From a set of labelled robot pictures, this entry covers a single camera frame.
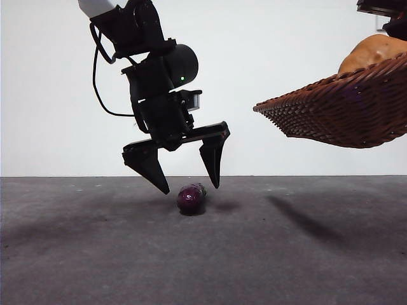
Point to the purple eggplant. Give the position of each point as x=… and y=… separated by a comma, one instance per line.
x=190, y=198

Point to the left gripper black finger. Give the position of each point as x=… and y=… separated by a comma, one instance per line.
x=213, y=159
x=149, y=165

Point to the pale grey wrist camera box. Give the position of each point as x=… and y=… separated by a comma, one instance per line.
x=195, y=100

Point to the brown potato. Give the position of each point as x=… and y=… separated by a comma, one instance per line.
x=365, y=57

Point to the brown woven wicker basket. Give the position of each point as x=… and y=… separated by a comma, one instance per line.
x=349, y=117

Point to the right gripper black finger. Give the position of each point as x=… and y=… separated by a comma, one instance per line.
x=399, y=28

